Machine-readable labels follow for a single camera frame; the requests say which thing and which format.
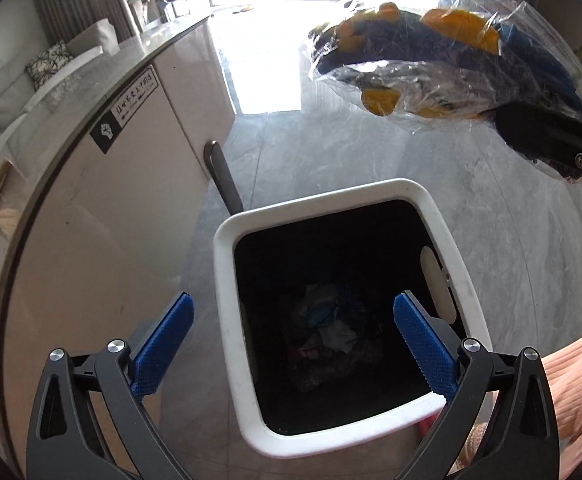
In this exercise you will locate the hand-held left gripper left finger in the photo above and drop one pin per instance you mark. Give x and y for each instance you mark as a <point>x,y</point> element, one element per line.
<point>163,342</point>

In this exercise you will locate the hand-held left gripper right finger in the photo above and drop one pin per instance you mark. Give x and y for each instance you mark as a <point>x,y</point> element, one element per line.
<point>423,342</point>

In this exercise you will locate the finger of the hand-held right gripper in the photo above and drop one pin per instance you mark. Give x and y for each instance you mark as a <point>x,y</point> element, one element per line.
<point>546,135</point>

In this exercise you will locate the white trash bin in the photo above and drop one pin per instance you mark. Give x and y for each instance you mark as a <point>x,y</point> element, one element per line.
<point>231,310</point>

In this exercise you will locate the clear bag of blue yarn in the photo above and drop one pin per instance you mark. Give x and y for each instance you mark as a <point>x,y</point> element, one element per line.
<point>396,45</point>

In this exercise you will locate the crumpled wrappers pile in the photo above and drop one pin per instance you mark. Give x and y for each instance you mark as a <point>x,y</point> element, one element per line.
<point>331,330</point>

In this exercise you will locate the white table base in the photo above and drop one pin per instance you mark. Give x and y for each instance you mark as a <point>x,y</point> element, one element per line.
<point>121,210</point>

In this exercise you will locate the person's pink trouser leg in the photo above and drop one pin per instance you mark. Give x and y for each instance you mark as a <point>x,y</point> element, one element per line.
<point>581,385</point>

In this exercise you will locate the black white sticker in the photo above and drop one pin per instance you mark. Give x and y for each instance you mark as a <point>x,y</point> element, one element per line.
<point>121,117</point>

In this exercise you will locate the light grey sofa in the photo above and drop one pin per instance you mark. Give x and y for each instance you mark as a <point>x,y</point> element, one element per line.
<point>1,105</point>

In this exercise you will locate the black white patterned cushion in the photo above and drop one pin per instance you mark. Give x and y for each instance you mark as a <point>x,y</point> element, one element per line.
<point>48,66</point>

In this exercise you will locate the pair of yellow slippers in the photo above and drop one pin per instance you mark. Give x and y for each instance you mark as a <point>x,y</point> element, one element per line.
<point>242,9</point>

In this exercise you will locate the cluttered white desk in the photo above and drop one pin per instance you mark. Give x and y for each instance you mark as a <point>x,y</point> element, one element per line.
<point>143,0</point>

